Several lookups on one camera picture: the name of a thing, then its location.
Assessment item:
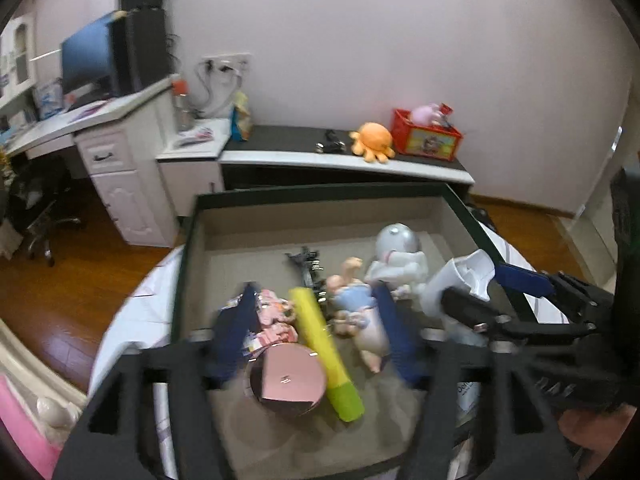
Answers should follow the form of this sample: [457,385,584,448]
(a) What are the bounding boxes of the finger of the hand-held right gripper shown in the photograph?
[440,285,592,348]
[492,260,615,322]

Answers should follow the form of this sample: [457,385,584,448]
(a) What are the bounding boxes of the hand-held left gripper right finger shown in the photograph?
[372,280,581,480]

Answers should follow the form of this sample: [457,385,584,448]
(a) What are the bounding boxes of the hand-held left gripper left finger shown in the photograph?
[52,284,261,480]

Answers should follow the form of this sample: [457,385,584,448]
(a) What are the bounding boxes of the pink pig figurine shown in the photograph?
[345,305,393,373]

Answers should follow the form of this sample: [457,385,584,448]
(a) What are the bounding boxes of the white plastic bottle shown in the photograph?
[419,249,496,346]

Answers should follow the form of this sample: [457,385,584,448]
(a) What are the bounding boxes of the pink pig toy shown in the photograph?
[222,287,300,358]

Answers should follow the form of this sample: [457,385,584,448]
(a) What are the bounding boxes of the blue dress doll figurine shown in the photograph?
[326,256,378,321]

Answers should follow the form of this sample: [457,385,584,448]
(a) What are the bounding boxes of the yellow tube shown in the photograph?
[289,286,365,423]

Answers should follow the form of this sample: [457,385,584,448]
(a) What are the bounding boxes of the pink round jar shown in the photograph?
[247,342,328,417]

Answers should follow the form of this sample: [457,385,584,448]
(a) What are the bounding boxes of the clear dental floss box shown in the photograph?
[452,380,483,453]

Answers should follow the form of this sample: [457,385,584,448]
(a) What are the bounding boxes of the white round robot toy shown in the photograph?
[364,223,428,301]

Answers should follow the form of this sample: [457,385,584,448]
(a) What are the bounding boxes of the small black toy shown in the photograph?
[285,246,331,311]

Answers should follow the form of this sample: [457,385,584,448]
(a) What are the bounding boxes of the pink storage box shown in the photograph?
[170,181,551,480]

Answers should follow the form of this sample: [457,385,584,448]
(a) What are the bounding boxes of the white nightstand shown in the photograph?
[156,117,232,221]

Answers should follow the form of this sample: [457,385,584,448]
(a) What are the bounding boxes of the red plastic crate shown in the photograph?
[390,108,464,162]

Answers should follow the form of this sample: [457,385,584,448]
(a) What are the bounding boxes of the white desk with drawers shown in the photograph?
[0,75,183,248]

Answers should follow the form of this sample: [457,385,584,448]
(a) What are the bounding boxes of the pink plush toy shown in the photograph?
[409,102,443,126]

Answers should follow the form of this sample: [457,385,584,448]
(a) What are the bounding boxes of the orange octopus plush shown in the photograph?
[348,122,396,166]

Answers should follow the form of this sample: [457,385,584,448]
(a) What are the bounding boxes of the black white low cabinet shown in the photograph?
[219,124,476,206]

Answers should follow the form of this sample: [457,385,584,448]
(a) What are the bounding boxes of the pink papers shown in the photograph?
[175,127,216,147]

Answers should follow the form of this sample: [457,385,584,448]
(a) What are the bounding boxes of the small black gadget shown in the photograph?
[315,130,347,155]

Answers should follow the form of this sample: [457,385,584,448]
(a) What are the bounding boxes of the yellow snack bag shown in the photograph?
[230,90,253,143]

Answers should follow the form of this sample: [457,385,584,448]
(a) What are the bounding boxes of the red cap bottle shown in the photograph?
[171,79,195,133]

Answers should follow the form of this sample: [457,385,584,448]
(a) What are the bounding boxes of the black office chair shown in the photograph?
[7,155,81,268]

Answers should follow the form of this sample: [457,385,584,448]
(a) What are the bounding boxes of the black computer tower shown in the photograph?
[110,7,173,98]

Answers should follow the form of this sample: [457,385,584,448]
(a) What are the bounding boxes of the blue white box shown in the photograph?
[32,80,66,121]

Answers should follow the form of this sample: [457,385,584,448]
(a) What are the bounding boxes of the black computer monitor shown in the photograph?
[60,12,118,106]

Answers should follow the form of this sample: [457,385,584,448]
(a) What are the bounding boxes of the white bed frame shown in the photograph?
[0,320,91,451]

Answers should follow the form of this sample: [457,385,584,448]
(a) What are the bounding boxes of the white wall outlet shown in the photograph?
[201,51,252,73]

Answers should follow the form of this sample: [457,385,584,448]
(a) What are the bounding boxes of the white wall cabinet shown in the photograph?
[0,12,38,106]

